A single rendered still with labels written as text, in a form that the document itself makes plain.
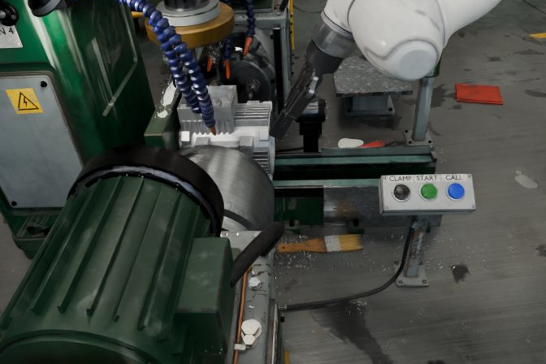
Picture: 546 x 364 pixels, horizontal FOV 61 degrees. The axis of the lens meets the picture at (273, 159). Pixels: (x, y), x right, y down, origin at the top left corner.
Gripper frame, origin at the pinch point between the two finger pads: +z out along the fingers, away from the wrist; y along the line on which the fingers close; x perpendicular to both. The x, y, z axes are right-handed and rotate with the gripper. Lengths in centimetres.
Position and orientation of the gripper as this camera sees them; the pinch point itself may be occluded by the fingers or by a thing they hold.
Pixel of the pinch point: (281, 124)
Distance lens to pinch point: 103.1
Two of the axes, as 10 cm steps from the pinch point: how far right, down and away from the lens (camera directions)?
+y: -0.4, 6.1, -7.9
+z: -4.4, 7.0, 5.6
